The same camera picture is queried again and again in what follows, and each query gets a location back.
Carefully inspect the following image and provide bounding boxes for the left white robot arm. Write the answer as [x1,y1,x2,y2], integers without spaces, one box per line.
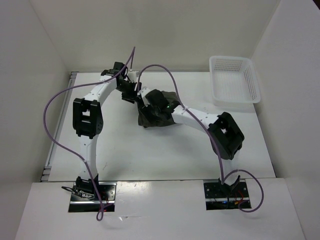
[72,62,138,200]

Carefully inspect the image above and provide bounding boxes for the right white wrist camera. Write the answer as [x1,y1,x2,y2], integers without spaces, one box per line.
[137,87,151,107]

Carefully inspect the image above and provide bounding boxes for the aluminium table edge rail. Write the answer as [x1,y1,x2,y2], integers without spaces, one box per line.
[40,71,78,182]

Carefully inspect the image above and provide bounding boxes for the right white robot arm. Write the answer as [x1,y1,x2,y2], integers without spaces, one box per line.
[137,87,245,197]

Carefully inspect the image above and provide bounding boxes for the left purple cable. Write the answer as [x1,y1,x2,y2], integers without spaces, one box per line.
[43,46,137,222]

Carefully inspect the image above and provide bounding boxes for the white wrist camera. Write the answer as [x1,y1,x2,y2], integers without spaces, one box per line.
[127,70,140,91]
[137,87,151,107]

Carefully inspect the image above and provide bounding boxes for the white perforated plastic basket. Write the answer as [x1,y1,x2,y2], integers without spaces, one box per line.
[209,55,261,107]

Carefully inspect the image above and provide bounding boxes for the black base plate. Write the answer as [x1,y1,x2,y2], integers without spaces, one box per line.
[203,180,252,210]
[65,182,117,213]

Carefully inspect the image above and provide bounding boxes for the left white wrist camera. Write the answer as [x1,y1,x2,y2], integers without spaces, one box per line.
[127,70,140,91]

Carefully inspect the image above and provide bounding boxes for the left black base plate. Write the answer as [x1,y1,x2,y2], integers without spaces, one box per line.
[65,182,117,213]

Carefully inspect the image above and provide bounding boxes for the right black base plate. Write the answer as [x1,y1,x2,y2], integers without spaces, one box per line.
[203,180,252,210]

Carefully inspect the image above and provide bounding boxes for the dark green shorts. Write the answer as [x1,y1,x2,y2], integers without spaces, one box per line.
[137,89,179,128]

